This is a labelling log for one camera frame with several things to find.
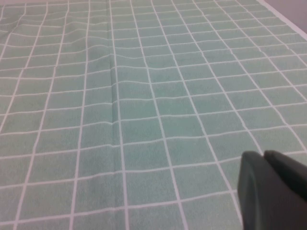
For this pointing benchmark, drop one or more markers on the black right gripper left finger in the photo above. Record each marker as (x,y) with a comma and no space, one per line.
(251,196)

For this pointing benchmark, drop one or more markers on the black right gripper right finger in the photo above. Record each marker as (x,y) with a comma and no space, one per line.
(290,172)

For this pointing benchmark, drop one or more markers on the green white-grid tablecloth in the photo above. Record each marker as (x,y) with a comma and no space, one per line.
(134,100)

